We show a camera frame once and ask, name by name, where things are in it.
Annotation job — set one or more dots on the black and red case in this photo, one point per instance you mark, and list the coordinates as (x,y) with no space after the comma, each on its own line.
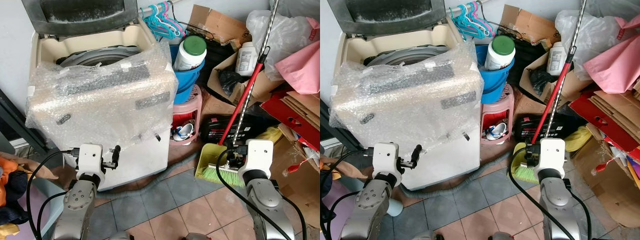
(527,127)
(217,129)

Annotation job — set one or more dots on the dark grey washer lid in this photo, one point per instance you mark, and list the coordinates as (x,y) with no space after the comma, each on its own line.
(395,11)
(80,12)

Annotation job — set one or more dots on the torn brown cardboard flap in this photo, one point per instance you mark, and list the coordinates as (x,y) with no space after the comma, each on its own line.
(220,25)
(530,24)

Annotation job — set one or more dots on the teal plastic clothes hanger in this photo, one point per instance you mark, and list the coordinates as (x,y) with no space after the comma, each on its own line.
(156,25)
(465,24)

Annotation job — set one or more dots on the large brown cardboard box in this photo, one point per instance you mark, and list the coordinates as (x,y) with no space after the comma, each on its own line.
(610,195)
(300,192)

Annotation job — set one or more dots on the black and white striped pole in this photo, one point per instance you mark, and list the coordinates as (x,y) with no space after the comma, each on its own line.
(264,42)
(575,35)

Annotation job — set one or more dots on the white and blue shoe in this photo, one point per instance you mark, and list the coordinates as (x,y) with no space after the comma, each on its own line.
(184,131)
(496,131)

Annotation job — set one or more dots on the pink plastic clothes hanger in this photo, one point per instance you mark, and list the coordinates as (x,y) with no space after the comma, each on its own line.
(481,18)
(172,19)

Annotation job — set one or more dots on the yellow plastic bag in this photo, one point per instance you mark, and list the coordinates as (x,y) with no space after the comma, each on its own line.
(270,135)
(580,139)

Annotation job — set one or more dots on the small white labelled bottle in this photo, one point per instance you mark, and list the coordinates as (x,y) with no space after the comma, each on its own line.
(246,59)
(556,59)

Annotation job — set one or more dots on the black plastic bag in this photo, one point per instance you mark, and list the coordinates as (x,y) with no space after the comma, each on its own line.
(229,79)
(541,79)

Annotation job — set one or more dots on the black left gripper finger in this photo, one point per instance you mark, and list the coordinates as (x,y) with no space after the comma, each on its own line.
(117,154)
(418,154)

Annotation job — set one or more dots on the dark blue garment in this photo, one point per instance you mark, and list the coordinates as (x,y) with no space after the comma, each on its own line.
(12,197)
(326,192)

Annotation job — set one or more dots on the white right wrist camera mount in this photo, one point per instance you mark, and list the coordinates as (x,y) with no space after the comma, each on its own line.
(260,155)
(551,154)

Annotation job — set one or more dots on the pink plastic stool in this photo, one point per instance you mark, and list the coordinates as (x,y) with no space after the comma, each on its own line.
(192,107)
(504,107)

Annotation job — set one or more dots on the pink plastic bag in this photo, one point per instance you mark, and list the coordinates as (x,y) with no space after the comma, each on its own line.
(612,62)
(300,70)

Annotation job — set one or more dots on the green broom bristles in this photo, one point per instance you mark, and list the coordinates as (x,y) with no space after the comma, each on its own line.
(226,176)
(526,173)

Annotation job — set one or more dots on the flat red cardboard box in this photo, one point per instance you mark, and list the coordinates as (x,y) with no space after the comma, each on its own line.
(295,122)
(597,117)

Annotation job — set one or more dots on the green plastic dustpan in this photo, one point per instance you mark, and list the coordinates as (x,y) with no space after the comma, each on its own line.
(209,160)
(517,157)

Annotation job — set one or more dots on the clear crumpled plastic bag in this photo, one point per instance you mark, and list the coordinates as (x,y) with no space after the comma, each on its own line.
(287,37)
(595,35)

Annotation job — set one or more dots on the clear bubble wrap sheet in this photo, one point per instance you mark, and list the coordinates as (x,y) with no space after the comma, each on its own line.
(405,107)
(100,105)

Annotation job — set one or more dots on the cream top-loading washing machine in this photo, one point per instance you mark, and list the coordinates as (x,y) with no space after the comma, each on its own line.
(445,162)
(145,160)

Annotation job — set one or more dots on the white bottle with green cap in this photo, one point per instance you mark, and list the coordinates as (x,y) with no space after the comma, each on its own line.
(189,54)
(499,54)

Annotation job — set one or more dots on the pale blue plastic basket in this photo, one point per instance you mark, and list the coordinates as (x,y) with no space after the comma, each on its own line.
(47,205)
(395,207)

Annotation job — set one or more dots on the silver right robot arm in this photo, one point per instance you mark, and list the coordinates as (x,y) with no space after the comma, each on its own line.
(267,205)
(557,205)

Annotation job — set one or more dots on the blue plastic bucket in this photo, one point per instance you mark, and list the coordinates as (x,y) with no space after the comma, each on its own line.
(492,82)
(187,82)

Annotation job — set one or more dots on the open brown cardboard box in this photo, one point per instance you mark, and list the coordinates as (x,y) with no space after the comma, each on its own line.
(575,86)
(267,85)

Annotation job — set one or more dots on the small red plastic scrap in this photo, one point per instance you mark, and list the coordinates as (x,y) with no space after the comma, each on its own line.
(604,165)
(295,166)

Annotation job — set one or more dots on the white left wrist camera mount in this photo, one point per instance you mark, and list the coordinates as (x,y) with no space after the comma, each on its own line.
(386,156)
(90,157)

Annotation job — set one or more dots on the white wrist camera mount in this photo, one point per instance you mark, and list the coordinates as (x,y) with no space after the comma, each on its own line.
(386,156)
(90,157)
(260,155)
(551,154)

